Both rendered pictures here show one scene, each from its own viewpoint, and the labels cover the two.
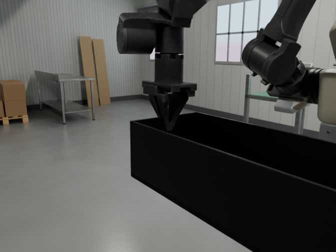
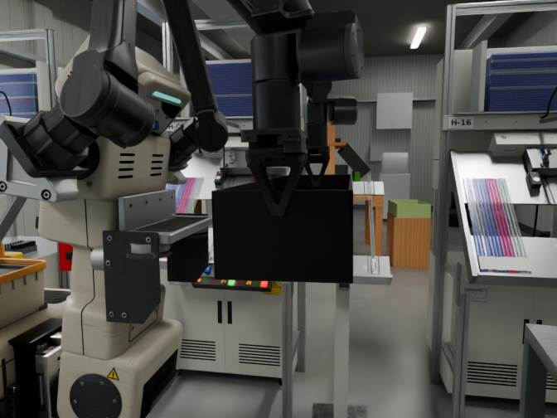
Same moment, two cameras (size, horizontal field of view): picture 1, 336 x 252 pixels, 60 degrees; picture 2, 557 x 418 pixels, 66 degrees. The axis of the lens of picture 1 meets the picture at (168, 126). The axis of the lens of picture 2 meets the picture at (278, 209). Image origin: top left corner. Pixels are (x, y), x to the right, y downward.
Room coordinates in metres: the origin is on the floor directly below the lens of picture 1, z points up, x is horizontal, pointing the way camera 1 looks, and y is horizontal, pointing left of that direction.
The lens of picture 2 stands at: (0.93, 0.38, 1.16)
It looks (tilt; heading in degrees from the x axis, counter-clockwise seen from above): 6 degrees down; 228
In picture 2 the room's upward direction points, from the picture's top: straight up
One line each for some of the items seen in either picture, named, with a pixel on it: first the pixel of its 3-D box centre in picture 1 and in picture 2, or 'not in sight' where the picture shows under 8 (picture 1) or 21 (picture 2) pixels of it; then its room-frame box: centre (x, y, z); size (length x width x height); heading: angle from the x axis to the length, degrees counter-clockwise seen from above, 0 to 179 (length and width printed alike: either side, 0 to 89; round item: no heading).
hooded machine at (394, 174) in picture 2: not in sight; (394, 186); (-6.38, -4.30, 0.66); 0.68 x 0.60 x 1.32; 37
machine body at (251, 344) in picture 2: not in sight; (241, 306); (-0.55, -1.58, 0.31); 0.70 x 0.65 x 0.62; 128
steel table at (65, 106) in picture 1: (63, 93); not in sight; (5.97, 2.15, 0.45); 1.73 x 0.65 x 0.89; 37
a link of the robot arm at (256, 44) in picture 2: (166, 40); (279, 62); (0.58, 0.00, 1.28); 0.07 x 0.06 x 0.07; 112
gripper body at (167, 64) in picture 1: (168, 72); (276, 116); (0.58, 0.00, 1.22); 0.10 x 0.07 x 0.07; 38
